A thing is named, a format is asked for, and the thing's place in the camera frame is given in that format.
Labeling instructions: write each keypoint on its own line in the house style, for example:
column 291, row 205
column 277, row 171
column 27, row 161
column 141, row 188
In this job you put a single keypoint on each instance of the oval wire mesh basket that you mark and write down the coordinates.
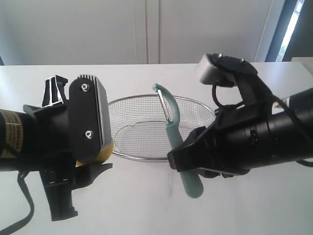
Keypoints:
column 138, row 125

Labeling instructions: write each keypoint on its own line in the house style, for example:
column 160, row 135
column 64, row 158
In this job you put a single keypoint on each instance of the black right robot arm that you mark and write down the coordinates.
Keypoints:
column 291, row 130

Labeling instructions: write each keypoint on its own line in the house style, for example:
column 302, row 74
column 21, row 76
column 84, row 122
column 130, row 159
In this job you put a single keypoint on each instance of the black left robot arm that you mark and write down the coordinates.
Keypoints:
column 16, row 140

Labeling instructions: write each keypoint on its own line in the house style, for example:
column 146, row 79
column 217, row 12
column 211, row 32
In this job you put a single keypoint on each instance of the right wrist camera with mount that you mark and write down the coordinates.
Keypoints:
column 226, row 71

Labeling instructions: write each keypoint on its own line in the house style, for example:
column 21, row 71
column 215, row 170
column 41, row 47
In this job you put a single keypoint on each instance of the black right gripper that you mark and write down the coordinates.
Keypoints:
column 241, row 141

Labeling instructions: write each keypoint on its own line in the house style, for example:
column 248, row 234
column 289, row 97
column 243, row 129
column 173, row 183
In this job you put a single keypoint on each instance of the teal handled peeler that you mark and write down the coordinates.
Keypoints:
column 191, row 182

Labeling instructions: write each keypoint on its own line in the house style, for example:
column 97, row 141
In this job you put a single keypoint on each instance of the yellow lemon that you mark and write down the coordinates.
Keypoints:
column 91, row 152

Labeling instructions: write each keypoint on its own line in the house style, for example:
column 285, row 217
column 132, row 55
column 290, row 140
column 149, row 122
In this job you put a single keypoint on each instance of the white cabinet at right edge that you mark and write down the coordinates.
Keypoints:
column 307, row 62

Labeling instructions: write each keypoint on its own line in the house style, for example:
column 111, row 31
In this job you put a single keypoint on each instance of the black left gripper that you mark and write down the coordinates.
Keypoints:
column 51, row 153

